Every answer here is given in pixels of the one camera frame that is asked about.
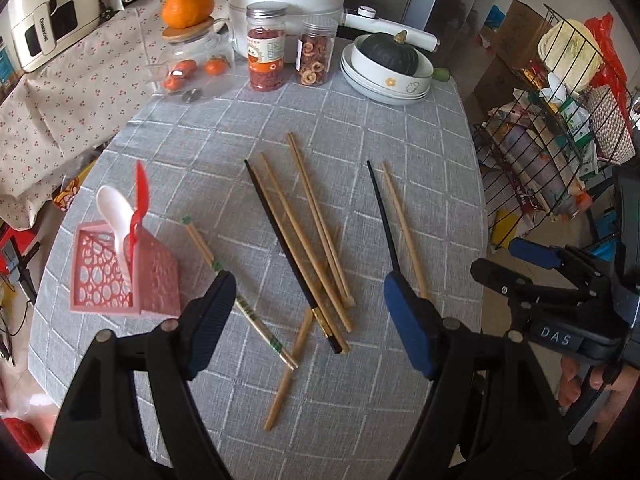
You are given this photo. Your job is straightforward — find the red plastic spoon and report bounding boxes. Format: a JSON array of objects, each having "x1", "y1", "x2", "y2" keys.
[{"x1": 122, "y1": 161, "x2": 151, "y2": 273}]

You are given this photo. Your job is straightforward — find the purple wrapped roll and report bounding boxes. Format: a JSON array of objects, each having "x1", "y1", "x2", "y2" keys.
[{"x1": 500, "y1": 125, "x2": 576, "y2": 211}]

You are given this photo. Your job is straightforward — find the large mandarin orange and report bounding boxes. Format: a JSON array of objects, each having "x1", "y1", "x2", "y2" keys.
[{"x1": 161, "y1": 0, "x2": 216, "y2": 29}]

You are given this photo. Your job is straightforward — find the clear jar of dried slices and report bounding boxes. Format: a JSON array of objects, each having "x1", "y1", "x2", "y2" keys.
[{"x1": 297, "y1": 16, "x2": 337, "y2": 87}]

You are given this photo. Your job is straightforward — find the black chopstick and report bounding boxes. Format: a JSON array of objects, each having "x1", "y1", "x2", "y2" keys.
[
  {"x1": 366, "y1": 160, "x2": 402, "y2": 276},
  {"x1": 244, "y1": 159, "x2": 351, "y2": 355}
]

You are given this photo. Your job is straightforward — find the paper-wrapped disposable chopsticks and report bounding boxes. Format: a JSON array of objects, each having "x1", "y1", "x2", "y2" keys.
[{"x1": 181, "y1": 216, "x2": 301, "y2": 368}]

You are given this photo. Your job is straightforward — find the cardboard box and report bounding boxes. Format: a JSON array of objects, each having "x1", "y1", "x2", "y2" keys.
[
  {"x1": 472, "y1": 55, "x2": 523, "y2": 116},
  {"x1": 492, "y1": 0, "x2": 555, "y2": 63}
]

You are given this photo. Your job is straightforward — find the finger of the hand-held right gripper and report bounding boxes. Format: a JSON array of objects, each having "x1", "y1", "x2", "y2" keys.
[
  {"x1": 509, "y1": 236, "x2": 612, "y2": 292},
  {"x1": 471, "y1": 258, "x2": 584, "y2": 334}
]

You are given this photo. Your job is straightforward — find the woven patterned basket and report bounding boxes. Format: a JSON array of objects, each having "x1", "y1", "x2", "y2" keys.
[{"x1": 585, "y1": 85, "x2": 637, "y2": 165}]

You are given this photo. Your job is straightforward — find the napa cabbage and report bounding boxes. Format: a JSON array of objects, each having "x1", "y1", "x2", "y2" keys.
[{"x1": 537, "y1": 19, "x2": 605, "y2": 95}]

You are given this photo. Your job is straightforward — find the black wire rack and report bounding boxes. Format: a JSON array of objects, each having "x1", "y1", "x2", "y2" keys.
[{"x1": 474, "y1": 4, "x2": 640, "y2": 221}]

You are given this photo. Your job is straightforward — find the jar of red chili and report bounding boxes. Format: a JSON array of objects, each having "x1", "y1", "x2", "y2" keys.
[{"x1": 246, "y1": 2, "x2": 291, "y2": 93}]

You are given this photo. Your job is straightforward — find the white bowl with flower print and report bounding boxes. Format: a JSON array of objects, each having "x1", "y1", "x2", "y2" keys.
[{"x1": 349, "y1": 41, "x2": 435, "y2": 94}]

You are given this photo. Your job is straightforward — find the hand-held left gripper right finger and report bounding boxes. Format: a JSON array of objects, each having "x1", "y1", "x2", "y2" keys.
[{"x1": 384, "y1": 270, "x2": 576, "y2": 480}]

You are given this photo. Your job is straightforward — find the red plastic bag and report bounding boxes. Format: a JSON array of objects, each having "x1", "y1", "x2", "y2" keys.
[{"x1": 584, "y1": 11, "x2": 632, "y2": 106}]

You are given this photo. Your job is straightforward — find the grey checked tablecloth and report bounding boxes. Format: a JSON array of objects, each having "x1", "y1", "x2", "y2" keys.
[{"x1": 27, "y1": 25, "x2": 488, "y2": 480}]

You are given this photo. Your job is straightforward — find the white plastic spoon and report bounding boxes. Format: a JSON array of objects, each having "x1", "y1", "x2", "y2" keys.
[{"x1": 96, "y1": 186, "x2": 138, "y2": 293}]

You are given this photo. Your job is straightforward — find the dark green pumpkin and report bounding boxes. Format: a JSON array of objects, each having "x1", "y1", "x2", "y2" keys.
[{"x1": 357, "y1": 31, "x2": 421, "y2": 77}]

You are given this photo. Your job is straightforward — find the red plastic object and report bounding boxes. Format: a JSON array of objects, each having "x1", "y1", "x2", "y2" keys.
[{"x1": 0, "y1": 417, "x2": 41, "y2": 453}]

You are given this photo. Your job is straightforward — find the glass jar with bamboo lid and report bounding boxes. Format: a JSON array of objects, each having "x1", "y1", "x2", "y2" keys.
[{"x1": 147, "y1": 16, "x2": 237, "y2": 105}]

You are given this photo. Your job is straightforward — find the pink perforated utensil holder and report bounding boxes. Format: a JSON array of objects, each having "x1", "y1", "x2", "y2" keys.
[{"x1": 70, "y1": 219, "x2": 182, "y2": 317}]

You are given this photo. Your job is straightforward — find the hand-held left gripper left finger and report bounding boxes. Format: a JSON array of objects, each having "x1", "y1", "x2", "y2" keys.
[{"x1": 45, "y1": 270, "x2": 237, "y2": 480}]

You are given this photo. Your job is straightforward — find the person's right hand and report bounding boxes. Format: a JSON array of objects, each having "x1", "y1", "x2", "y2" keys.
[{"x1": 557, "y1": 355, "x2": 640, "y2": 441}]

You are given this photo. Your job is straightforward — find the orange snack packet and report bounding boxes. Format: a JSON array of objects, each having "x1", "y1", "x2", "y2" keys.
[{"x1": 52, "y1": 177, "x2": 86, "y2": 211}]

